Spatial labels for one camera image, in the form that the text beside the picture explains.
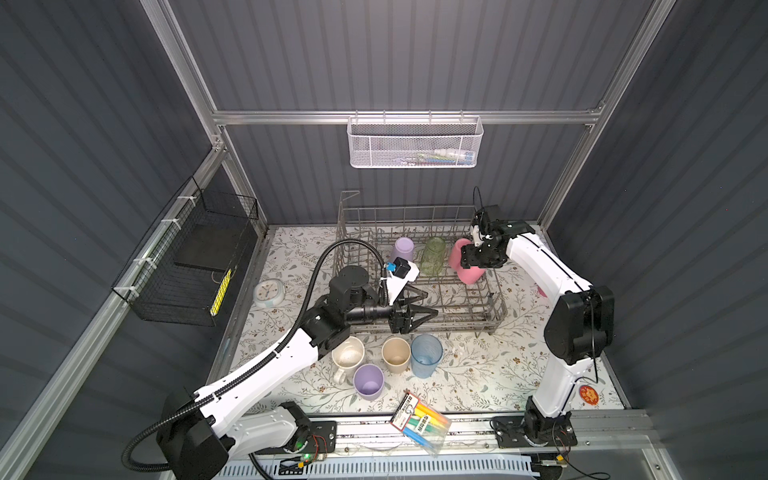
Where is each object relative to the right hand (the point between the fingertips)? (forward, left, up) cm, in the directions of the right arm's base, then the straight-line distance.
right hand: (476, 262), depth 91 cm
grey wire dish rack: (+7, +17, -1) cm, 18 cm away
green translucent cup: (+7, +12, -7) cm, 16 cm away
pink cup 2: (+4, +6, -1) cm, 7 cm away
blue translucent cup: (-26, +17, -6) cm, 32 cm away
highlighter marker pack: (-42, +19, -11) cm, 47 cm away
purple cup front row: (-31, +33, -13) cm, 47 cm away
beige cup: (-24, +25, -12) cm, 37 cm away
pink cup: (-4, +2, -1) cm, 5 cm away
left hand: (-24, +17, +16) cm, 33 cm away
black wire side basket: (-15, +77, +16) cm, 80 cm away
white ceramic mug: (-25, +39, -11) cm, 47 cm away
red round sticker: (-35, -27, -14) cm, 46 cm away
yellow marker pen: (-20, +66, +15) cm, 70 cm away
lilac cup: (+4, +22, +3) cm, 23 cm away
